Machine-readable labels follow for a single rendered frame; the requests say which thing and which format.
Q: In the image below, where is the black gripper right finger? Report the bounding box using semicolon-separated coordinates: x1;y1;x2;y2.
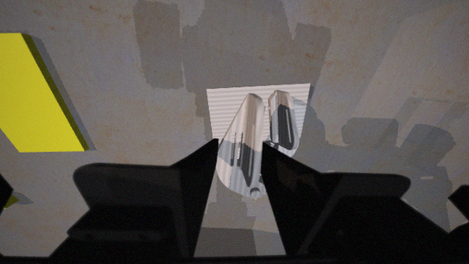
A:
260;142;411;255

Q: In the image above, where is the small olive-yellow block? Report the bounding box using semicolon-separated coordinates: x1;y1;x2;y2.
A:
4;194;19;209

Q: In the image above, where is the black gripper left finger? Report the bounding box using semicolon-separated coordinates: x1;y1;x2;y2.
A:
73;138;218;257

